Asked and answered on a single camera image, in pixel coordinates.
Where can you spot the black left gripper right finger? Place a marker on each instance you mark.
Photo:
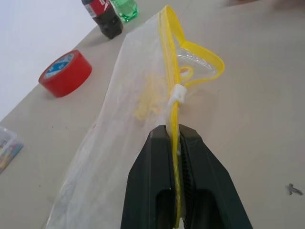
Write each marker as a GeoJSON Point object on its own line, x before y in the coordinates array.
{"type": "Point", "coordinates": [209, 181]}

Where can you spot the dark cola bottle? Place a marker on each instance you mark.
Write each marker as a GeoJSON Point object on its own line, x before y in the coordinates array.
{"type": "Point", "coordinates": [106, 17]}

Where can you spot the clear plastic box colourful contents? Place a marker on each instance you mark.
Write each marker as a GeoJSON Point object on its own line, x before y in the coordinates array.
{"type": "Point", "coordinates": [8, 149]}

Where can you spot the clear yellow-trimmed zipper bag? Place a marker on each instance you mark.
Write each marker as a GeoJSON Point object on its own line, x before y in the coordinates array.
{"type": "Point", "coordinates": [124, 133]}

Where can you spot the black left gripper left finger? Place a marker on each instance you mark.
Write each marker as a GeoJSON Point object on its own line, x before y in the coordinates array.
{"type": "Point", "coordinates": [147, 181]}

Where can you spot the green soda bottle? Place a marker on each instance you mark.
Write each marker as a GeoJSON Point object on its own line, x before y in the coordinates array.
{"type": "Point", "coordinates": [126, 9]}

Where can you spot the red tape roll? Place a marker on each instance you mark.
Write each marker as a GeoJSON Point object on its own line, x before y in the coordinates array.
{"type": "Point", "coordinates": [65, 74]}

